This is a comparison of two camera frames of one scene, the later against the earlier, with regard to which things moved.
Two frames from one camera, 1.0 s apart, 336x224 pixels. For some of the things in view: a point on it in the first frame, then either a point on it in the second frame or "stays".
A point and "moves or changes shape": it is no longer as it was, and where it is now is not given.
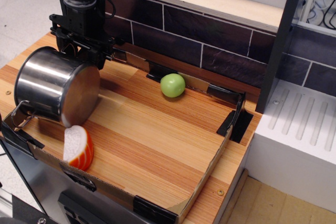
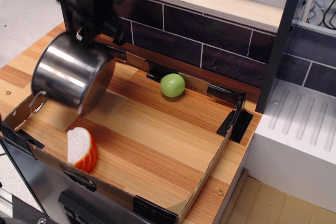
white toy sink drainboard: (294, 147) stays
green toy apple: (172, 85) stays
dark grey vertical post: (288, 14) stays
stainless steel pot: (55, 85) moves or changes shape
